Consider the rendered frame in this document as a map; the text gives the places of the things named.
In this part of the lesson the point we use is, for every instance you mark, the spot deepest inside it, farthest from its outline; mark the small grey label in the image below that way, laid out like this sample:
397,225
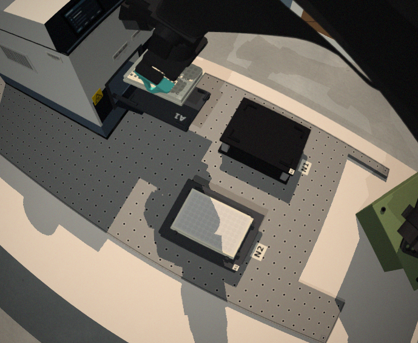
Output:
258,251

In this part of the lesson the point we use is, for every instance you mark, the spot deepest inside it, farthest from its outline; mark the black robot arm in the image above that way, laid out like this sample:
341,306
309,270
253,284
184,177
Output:
381,36

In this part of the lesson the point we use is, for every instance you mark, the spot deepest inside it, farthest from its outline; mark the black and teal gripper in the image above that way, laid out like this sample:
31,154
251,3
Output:
178,59

